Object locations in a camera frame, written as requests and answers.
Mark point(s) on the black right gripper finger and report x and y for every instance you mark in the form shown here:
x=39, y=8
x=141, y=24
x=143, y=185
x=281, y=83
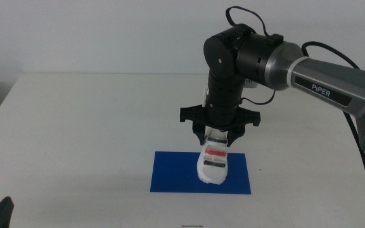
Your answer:
x=233, y=134
x=200, y=134

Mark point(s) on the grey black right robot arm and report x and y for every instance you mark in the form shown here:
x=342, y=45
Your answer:
x=328, y=79

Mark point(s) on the blue rectangular mat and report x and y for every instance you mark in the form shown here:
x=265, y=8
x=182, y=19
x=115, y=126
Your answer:
x=170, y=174

